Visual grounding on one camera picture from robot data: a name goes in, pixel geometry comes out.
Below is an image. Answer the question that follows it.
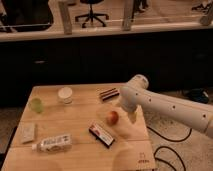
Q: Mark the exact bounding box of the red orange apple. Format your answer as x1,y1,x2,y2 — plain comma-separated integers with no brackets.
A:
106,111,119,125

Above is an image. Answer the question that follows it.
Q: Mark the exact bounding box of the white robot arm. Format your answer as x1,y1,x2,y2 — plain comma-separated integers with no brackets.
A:
119,74,213,139

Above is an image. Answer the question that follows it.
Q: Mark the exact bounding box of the green plastic cup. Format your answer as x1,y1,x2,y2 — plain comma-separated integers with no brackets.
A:
29,98,43,114

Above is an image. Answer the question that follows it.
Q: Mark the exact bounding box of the striped chocolate bar pack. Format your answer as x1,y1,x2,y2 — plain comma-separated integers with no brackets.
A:
99,88,119,101

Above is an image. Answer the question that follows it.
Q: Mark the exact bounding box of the black red snack box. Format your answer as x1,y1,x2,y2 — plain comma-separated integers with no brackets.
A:
89,123,115,148

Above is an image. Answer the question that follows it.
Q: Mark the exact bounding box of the wooden table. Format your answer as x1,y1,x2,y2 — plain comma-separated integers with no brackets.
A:
2,84,156,171

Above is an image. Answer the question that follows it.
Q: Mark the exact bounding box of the clear plastic bottle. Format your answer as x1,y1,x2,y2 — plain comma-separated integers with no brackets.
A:
32,134,72,152

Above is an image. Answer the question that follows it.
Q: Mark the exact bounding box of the grey sponge block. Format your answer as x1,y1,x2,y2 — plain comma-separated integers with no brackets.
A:
20,123,36,143

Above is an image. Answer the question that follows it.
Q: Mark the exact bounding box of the black office chair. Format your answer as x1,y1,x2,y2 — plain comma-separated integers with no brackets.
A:
75,0,109,28

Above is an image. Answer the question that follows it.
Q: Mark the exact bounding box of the black power cable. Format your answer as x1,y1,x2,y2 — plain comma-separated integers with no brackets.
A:
146,125,194,171

